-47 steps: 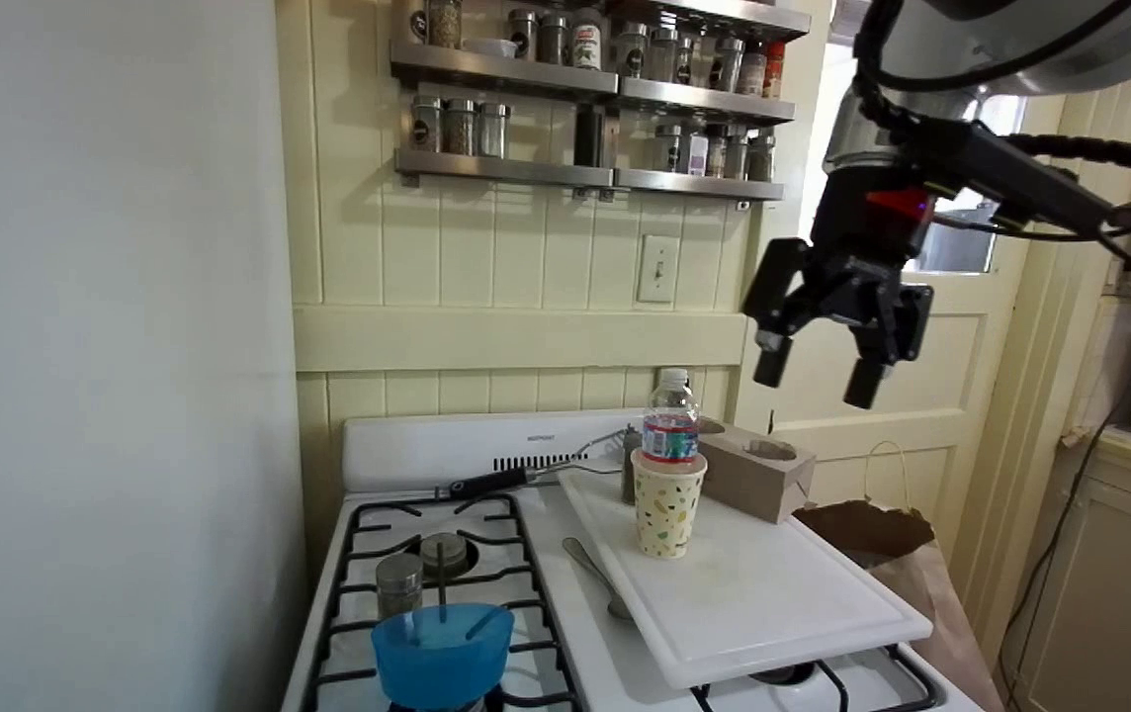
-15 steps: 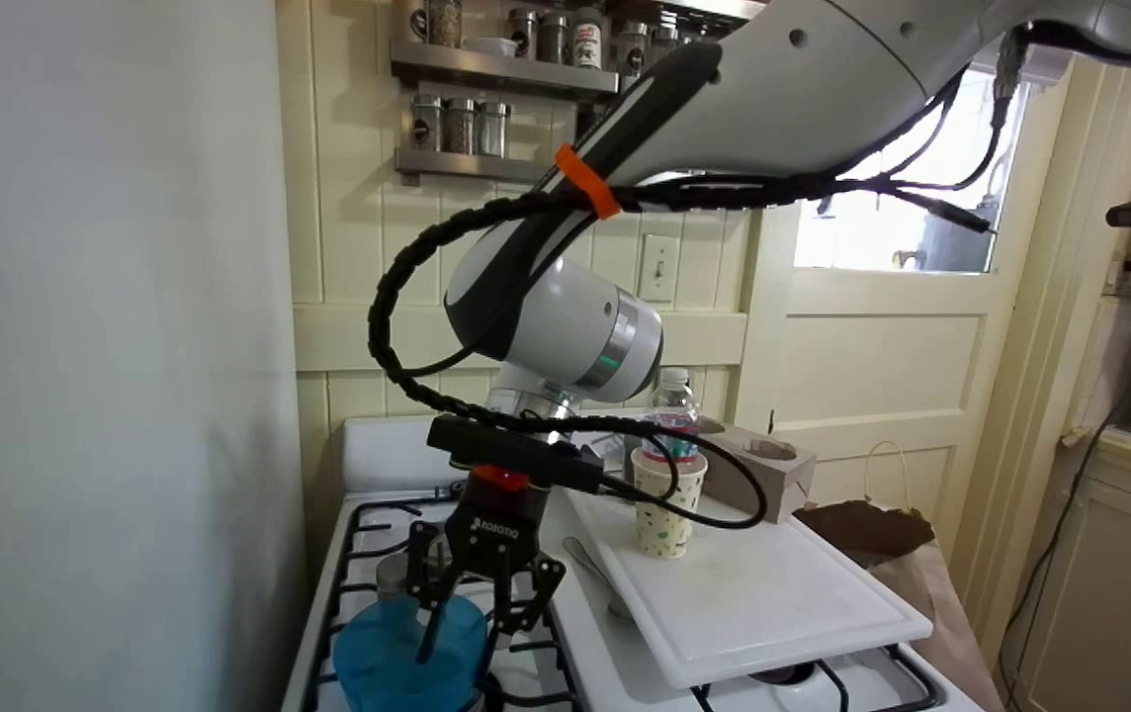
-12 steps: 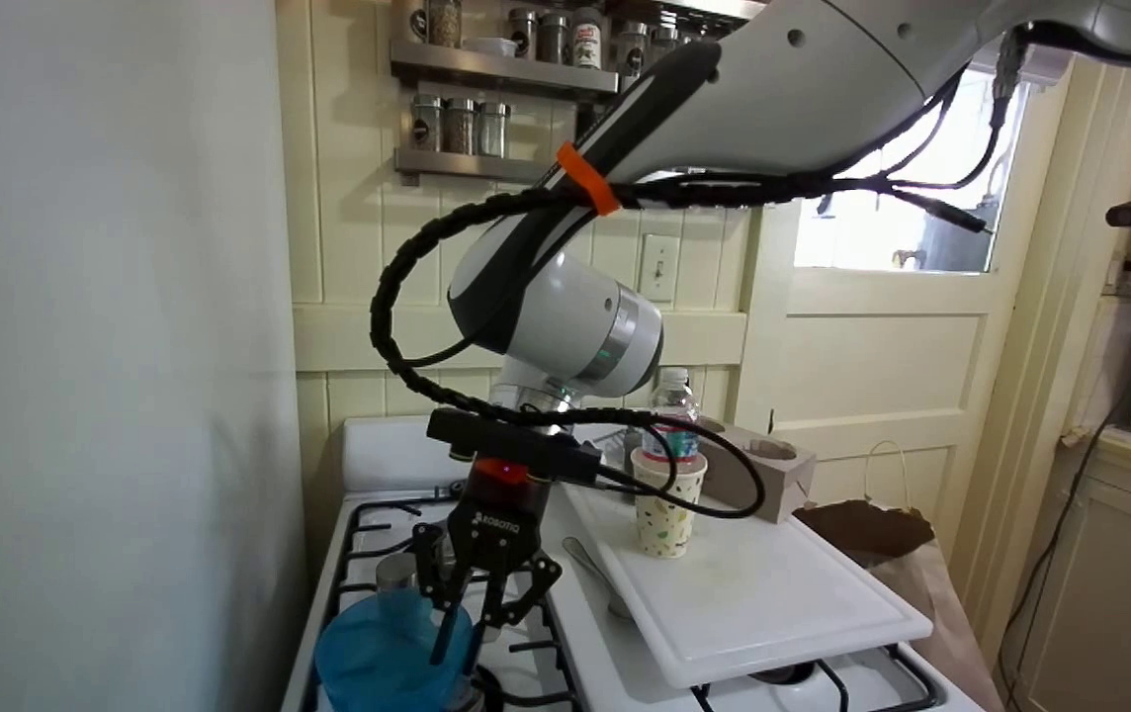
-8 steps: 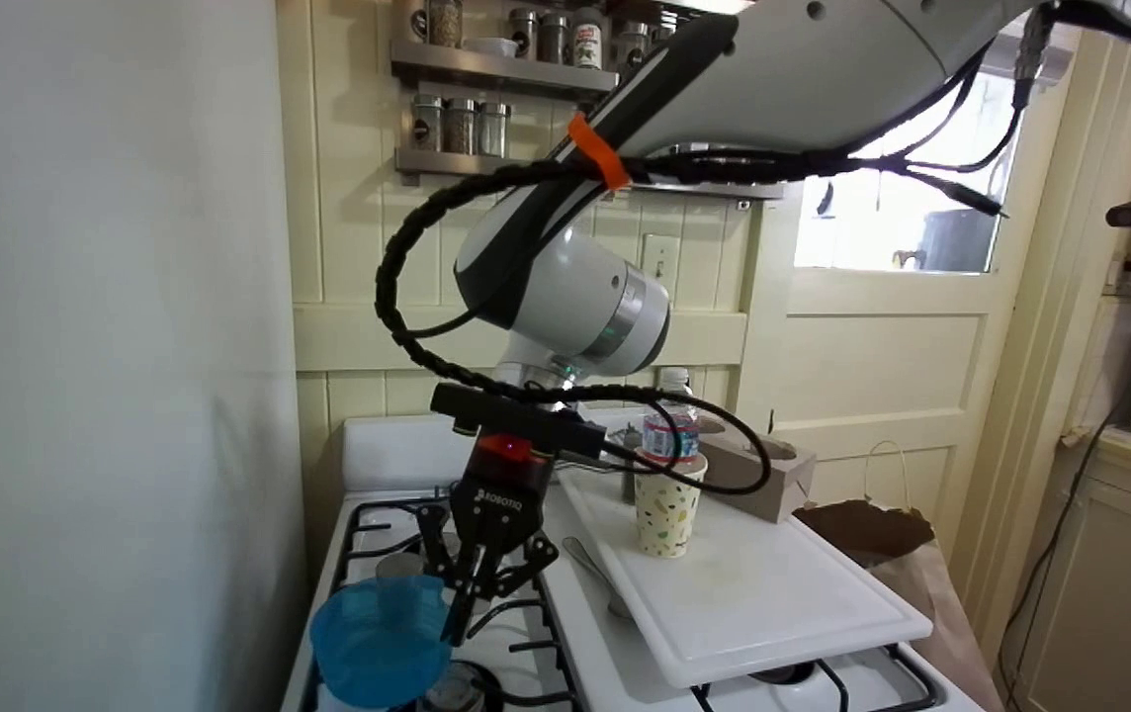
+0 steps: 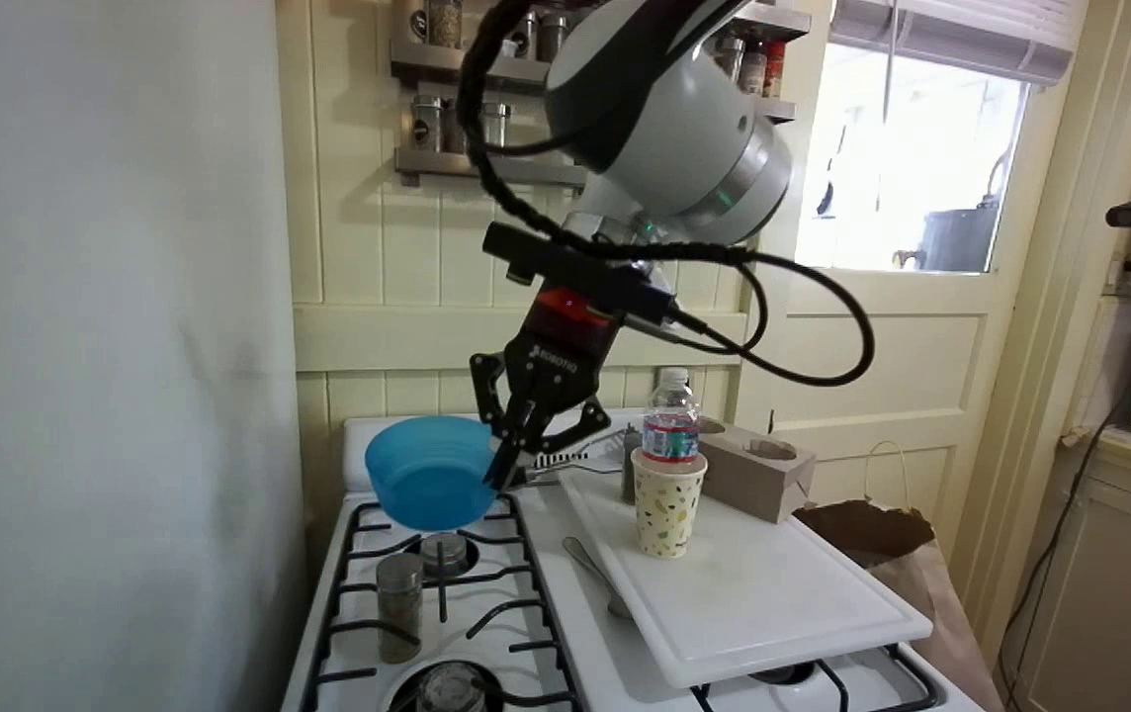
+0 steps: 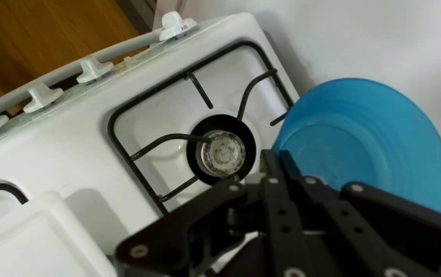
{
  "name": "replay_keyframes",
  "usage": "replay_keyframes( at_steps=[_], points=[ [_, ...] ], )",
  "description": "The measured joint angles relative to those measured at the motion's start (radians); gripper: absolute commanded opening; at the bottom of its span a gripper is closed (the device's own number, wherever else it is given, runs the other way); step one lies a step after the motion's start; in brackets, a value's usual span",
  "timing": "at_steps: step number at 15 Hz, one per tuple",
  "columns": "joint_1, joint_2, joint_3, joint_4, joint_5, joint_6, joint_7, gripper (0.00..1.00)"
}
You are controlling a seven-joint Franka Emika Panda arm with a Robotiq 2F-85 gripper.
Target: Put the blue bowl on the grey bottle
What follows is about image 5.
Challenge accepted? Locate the black gripper red band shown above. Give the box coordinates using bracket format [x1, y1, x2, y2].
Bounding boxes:
[468, 279, 623, 493]

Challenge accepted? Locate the blue plastic bowl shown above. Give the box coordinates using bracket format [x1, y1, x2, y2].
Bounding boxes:
[358, 412, 505, 532]

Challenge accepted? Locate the clear plastic water bottle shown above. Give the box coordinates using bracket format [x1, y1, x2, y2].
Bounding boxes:
[642, 366, 703, 466]

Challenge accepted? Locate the grey metal utensil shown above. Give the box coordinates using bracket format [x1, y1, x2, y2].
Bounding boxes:
[561, 528, 638, 625]

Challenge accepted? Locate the polka dot paper cup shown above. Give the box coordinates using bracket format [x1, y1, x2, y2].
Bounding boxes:
[629, 448, 712, 560]

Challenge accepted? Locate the black stove grate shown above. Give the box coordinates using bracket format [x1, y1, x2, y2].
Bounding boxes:
[687, 639, 952, 712]
[302, 491, 588, 712]

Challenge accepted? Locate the small grey cup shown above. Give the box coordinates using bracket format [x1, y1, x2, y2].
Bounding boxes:
[373, 549, 427, 669]

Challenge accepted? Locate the wooden knife block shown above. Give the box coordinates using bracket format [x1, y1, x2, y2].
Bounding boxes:
[696, 416, 819, 526]

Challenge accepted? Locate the white gas stove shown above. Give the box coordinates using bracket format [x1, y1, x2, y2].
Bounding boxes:
[279, 407, 994, 712]

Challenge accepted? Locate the white cutting board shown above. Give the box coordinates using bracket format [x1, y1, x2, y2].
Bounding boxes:
[559, 466, 936, 693]

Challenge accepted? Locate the cream door with window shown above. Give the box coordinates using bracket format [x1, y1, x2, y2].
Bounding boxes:
[735, 0, 1083, 584]

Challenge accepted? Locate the ceramic mug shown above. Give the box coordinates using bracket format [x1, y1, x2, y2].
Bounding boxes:
[409, 0, 468, 52]

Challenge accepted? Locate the red spice jar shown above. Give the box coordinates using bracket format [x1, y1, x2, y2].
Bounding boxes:
[743, 37, 780, 104]

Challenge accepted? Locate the brown paper bag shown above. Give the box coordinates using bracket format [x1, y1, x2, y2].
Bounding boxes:
[795, 493, 1004, 712]

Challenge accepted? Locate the dark bucket outside window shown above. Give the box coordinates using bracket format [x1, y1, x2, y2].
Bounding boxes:
[919, 195, 1007, 278]

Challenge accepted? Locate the grey window blind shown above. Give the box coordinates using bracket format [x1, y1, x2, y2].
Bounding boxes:
[828, 0, 1081, 88]

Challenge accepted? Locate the cream kitchen cabinet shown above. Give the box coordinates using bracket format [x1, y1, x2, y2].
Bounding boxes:
[1004, 428, 1131, 712]

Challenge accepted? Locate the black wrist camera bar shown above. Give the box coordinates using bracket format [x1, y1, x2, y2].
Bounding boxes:
[484, 217, 683, 329]

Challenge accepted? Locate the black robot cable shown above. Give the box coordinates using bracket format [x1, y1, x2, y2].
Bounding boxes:
[455, 0, 883, 390]

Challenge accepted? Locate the thin black power cord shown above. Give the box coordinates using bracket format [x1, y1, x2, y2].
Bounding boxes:
[998, 407, 1118, 666]

